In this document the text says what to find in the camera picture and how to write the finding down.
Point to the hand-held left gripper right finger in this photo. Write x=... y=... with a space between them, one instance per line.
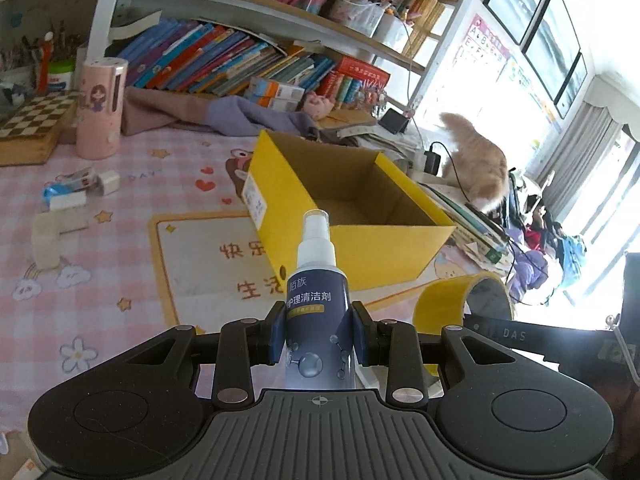
x=361 y=335

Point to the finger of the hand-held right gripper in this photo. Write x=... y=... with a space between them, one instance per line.
x=525 y=336

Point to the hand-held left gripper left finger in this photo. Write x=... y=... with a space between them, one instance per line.
x=276 y=335

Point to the dark blue spray bottle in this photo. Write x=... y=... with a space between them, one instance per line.
x=315 y=310

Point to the yellow cardboard box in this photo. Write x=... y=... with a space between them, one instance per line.
x=390 y=255

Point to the yellow tape roll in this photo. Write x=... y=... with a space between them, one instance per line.
x=440 y=295

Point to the white charger cube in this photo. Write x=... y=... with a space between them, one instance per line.
x=108 y=183

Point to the small white red box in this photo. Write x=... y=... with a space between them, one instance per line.
x=80 y=178

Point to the blue foil packet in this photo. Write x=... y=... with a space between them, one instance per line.
x=55 y=191

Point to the clear pen container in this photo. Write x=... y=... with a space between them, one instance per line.
x=355 y=17

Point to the purple bag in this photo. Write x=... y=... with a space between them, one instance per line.
x=527 y=270

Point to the grey curtain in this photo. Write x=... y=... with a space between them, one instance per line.
x=575 y=150

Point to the pink checked printed mat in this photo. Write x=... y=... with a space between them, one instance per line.
x=125 y=270

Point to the orange and white cat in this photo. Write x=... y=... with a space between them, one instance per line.
x=480 y=160

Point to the black power adapter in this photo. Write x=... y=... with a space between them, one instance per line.
x=432 y=160

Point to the black phone stand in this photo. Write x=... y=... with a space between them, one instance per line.
x=395 y=121

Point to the orange and white carton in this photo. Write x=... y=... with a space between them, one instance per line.
x=275 y=103
x=275 y=86

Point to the pink pig plush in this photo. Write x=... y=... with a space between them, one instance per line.
x=317 y=106

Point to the mauve and purple cloth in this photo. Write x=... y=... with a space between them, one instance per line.
x=200 y=112

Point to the red dictionary books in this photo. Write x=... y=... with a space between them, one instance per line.
x=357 y=80

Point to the row of colourful books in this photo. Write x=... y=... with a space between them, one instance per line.
x=210 y=60

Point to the pink cartoon humidifier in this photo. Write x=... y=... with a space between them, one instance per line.
x=100 y=110

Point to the white storage box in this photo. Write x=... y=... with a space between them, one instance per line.
x=395 y=32

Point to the bamboo slip scroll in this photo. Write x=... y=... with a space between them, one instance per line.
x=425 y=27

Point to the wooden chess board box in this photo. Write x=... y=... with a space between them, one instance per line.
x=35 y=125

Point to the green and white jar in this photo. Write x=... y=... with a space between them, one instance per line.
x=61 y=77

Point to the red pencil-shaped toy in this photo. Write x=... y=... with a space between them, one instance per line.
x=45 y=65

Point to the pen holder with pens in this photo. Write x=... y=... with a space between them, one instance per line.
x=20 y=55

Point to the alphabet wall poster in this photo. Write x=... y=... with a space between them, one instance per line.
x=482 y=42

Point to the white shelf post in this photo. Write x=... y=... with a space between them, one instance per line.
x=107 y=10

